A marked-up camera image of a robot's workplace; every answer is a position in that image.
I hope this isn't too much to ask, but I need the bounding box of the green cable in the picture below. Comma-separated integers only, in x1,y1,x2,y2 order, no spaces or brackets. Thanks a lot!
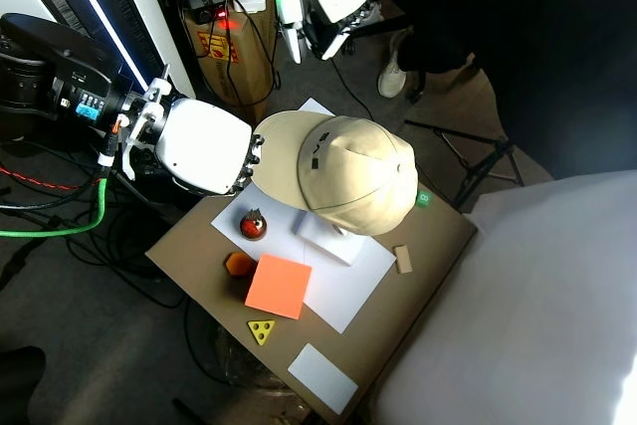
0,178,110,240

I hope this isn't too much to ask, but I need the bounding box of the yellow triangle block with holes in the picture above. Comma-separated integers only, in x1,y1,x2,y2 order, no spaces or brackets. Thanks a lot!
247,319,277,347

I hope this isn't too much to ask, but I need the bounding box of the orange hexagon block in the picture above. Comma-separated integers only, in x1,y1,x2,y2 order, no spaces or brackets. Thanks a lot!
223,252,258,280

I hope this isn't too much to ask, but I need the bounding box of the white column with light strip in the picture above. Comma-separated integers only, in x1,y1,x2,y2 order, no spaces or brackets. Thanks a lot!
0,0,199,101

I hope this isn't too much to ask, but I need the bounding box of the tan wooden block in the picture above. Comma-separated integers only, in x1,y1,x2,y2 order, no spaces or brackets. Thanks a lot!
392,244,414,276

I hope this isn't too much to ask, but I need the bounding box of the beige baseball cap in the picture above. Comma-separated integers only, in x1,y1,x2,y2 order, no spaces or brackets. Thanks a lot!
251,109,419,238

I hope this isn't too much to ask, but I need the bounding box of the red cable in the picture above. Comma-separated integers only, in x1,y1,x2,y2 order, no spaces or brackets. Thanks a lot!
0,164,82,193

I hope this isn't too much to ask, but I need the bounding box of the person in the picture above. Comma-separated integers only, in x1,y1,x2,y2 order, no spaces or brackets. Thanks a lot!
376,0,504,100

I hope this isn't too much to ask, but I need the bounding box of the small white paper card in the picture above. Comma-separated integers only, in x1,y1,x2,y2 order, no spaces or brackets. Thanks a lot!
287,342,359,416

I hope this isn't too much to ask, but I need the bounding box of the orange square block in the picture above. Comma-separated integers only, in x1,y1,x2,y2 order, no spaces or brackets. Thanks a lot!
243,253,314,320

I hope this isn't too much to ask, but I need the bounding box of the black tripod stand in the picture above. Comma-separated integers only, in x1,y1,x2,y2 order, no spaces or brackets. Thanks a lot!
403,118,528,212

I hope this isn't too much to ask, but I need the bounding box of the large white paper sheet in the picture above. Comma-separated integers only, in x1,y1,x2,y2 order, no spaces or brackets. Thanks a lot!
211,98,397,335

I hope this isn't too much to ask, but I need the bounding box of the red bird toy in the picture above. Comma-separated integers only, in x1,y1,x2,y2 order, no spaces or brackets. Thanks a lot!
239,208,269,242

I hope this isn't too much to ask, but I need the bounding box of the cardboard box with red label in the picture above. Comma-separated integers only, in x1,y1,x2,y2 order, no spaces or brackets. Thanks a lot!
182,0,281,126

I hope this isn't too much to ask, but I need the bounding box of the white cloth backdrop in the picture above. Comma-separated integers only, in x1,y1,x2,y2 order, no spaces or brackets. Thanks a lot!
370,168,637,425

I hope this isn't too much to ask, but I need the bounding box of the clear plastic wrap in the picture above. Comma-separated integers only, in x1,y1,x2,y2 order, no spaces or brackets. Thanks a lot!
211,319,306,397

